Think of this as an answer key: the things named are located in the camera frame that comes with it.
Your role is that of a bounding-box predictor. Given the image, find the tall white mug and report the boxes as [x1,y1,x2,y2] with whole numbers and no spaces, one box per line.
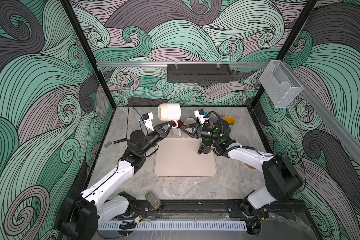
[184,118,197,125]

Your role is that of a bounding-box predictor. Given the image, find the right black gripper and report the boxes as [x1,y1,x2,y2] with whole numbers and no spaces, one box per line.
[182,123,224,144]

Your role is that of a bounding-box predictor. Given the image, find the pink silicone tray mat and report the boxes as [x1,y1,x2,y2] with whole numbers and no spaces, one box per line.
[154,138,218,178]

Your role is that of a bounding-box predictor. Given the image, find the clear acrylic wall holder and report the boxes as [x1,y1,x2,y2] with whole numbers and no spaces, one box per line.
[260,60,303,109]

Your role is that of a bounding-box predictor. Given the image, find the black glossy mug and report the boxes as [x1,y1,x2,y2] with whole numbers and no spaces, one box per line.
[198,139,214,155]

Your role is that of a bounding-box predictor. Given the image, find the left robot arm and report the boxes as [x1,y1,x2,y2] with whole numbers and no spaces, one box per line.
[55,121,174,240]

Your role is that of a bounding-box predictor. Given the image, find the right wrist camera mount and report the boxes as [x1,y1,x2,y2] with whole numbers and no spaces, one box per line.
[194,109,209,125]

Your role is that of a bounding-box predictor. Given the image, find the blue mug yellow inside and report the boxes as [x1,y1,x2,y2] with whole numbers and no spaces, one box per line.
[223,116,236,129]

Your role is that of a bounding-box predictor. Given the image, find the white ribbed-bottom mug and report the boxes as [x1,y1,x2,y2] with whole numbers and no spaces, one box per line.
[172,120,184,137]

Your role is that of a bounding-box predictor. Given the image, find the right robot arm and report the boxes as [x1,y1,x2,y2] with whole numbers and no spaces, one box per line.
[181,120,303,216]

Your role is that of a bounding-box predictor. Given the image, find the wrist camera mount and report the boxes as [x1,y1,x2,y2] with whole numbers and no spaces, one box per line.
[194,109,209,125]
[139,112,154,131]

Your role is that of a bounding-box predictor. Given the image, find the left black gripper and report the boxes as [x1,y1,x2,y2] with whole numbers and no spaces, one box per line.
[138,121,172,157]

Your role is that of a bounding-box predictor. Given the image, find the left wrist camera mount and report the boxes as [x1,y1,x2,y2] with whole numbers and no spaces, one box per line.
[139,112,154,131]

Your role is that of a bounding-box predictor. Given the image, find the small metal device front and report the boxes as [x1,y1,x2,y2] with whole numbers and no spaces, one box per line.
[145,192,163,213]

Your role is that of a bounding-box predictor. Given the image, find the white slotted cable duct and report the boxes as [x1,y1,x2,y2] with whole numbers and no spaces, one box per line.
[99,220,247,232]

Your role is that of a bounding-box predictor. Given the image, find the cream speckled mug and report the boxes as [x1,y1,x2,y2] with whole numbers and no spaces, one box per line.
[158,103,181,128]

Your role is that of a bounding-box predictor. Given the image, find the black wire wall basket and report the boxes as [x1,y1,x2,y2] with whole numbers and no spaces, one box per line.
[167,64,232,84]

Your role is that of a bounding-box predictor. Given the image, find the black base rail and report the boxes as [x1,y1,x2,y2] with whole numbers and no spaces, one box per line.
[132,200,309,219]

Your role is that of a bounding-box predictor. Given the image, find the pink iridescent mug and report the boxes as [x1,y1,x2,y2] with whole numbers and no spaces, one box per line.
[209,115,219,125]

